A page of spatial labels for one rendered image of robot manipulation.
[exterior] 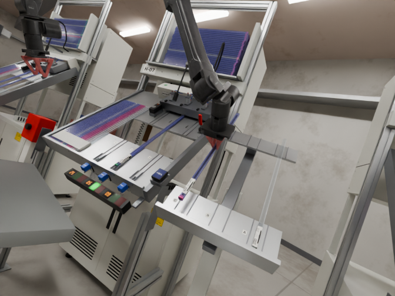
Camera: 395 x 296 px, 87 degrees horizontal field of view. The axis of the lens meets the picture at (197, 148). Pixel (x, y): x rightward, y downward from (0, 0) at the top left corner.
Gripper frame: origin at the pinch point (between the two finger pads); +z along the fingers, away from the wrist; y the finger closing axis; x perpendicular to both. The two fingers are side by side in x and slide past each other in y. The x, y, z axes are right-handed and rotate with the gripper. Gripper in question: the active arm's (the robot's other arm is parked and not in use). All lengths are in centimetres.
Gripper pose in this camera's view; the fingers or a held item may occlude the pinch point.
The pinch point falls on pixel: (216, 146)
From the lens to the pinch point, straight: 76.8
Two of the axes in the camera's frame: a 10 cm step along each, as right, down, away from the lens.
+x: -4.5, 6.0, -6.6
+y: -8.9, -3.3, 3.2
